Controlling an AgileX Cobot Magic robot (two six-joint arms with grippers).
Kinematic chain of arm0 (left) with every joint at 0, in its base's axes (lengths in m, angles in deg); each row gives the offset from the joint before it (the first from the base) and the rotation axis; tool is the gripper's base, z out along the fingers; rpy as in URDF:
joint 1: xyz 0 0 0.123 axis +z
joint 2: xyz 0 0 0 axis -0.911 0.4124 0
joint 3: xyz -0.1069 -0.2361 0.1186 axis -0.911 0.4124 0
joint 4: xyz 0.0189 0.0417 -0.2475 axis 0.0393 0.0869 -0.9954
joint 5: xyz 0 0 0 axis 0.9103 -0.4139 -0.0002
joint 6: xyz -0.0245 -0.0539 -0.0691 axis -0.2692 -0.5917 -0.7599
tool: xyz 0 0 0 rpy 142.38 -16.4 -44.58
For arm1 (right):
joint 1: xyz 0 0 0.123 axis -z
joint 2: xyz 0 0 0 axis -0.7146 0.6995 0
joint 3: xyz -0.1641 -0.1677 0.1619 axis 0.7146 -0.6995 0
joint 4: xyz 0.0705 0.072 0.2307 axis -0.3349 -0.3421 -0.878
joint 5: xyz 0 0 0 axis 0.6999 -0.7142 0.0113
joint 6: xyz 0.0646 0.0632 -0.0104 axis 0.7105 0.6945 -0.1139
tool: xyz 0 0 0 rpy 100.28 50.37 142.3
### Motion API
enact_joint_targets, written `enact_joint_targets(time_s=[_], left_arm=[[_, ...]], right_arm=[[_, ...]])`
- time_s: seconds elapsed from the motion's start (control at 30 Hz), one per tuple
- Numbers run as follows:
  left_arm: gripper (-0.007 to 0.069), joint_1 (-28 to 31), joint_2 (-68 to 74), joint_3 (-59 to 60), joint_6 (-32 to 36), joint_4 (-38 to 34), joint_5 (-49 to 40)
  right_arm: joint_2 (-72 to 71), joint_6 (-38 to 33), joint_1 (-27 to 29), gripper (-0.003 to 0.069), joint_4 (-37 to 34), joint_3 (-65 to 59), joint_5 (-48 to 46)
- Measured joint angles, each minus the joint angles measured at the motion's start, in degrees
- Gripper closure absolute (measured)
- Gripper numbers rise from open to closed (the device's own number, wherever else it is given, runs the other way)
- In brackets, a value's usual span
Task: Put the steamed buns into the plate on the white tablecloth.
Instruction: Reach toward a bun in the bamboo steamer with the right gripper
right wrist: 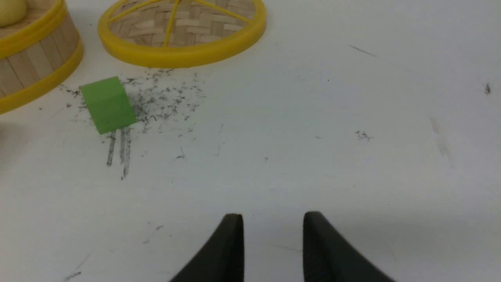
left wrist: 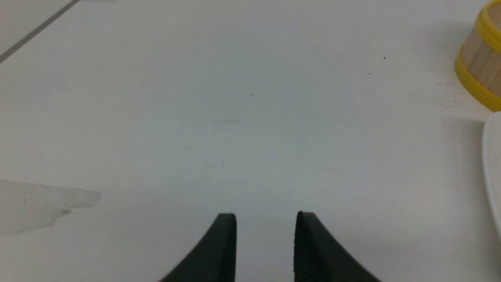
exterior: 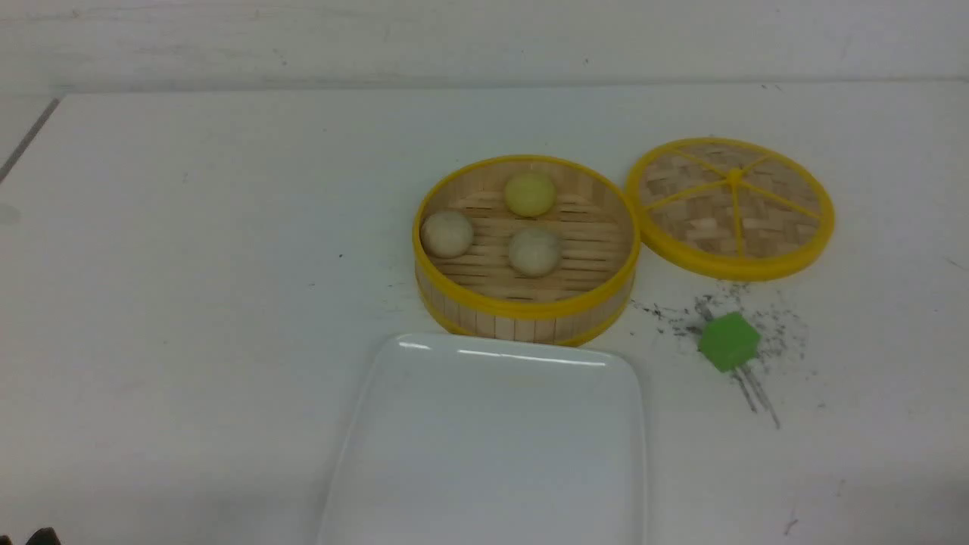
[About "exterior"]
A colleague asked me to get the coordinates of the yellow steamed bun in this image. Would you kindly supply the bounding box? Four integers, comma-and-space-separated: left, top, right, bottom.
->
504, 170, 557, 218

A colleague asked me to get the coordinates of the green cube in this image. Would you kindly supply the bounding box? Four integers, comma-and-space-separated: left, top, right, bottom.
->
698, 313, 762, 373

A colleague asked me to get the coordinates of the white square plate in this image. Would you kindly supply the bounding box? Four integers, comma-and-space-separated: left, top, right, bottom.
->
317, 334, 648, 544

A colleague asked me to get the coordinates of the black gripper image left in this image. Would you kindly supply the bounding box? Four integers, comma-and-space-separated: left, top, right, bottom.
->
26, 527, 61, 545

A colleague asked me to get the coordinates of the beige steamed bun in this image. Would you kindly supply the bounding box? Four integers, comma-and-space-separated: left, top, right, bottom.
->
419, 210, 475, 259
506, 227, 562, 277

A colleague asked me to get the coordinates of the yellow rimmed bamboo steamer basket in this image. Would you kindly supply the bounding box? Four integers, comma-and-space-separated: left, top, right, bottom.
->
412, 155, 641, 346

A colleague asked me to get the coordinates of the yellow rimmed bamboo steamer lid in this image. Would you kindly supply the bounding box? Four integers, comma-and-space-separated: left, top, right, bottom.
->
625, 137, 837, 282

